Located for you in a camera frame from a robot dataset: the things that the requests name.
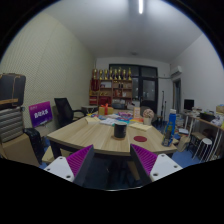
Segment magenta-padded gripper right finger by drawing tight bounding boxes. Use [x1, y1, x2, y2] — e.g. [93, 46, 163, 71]
[129, 143, 184, 187]

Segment wooden shelf unit with trophies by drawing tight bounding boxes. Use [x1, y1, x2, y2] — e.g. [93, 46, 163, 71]
[88, 67, 134, 107]

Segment kraft brown book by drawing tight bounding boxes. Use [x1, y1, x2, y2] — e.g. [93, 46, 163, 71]
[129, 122, 153, 132]

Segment black tripod stand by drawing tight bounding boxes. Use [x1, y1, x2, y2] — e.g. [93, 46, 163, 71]
[160, 90, 168, 126]

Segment brown paper bag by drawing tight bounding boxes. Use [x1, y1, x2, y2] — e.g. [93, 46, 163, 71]
[176, 134, 192, 153]

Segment purple sign board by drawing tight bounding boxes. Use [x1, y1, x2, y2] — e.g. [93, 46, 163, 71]
[28, 101, 54, 129]

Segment teal book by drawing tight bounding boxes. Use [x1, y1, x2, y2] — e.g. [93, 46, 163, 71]
[111, 119, 130, 126]

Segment white open booklet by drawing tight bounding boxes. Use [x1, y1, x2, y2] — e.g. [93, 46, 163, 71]
[99, 117, 119, 127]

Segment pink flowers in white pot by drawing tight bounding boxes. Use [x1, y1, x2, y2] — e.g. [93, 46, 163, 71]
[142, 108, 156, 126]

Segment yellow gift box red ribbon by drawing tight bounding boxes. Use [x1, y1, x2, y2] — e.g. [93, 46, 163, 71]
[98, 103, 115, 117]

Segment wooden seat stool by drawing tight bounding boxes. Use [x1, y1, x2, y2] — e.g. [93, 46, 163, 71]
[187, 131, 206, 154]

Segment brown cardboard box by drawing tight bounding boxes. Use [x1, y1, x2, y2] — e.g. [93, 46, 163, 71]
[0, 132, 40, 167]

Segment black office chair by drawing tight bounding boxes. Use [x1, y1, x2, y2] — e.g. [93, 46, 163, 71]
[53, 97, 86, 128]

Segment pale yellow box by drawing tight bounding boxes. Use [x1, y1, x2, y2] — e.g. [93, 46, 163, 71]
[85, 115, 101, 126]

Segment black mug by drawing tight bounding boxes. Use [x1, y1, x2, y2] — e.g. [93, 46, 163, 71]
[113, 122, 128, 139]

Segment white round stool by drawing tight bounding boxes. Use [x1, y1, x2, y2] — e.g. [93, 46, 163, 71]
[193, 137, 213, 161]

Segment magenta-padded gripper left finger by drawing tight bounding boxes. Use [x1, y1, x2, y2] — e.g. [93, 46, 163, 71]
[43, 144, 96, 187]

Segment long ceiling light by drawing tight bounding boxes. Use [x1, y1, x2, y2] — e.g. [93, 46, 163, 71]
[138, 0, 145, 15]

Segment black computer monitor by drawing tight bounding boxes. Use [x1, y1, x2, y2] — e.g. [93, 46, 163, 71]
[183, 98, 195, 111]

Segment blue drink bottle white cap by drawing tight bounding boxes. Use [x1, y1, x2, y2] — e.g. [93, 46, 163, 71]
[162, 108, 178, 148]

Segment white wall air conditioner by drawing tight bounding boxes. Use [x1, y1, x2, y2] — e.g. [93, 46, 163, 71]
[170, 65, 184, 78]

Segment flat round red coaster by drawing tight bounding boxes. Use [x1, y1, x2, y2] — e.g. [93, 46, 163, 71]
[133, 135, 148, 143]

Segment grey ribbed suitcase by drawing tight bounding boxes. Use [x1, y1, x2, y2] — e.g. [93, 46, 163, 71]
[0, 106, 25, 144]

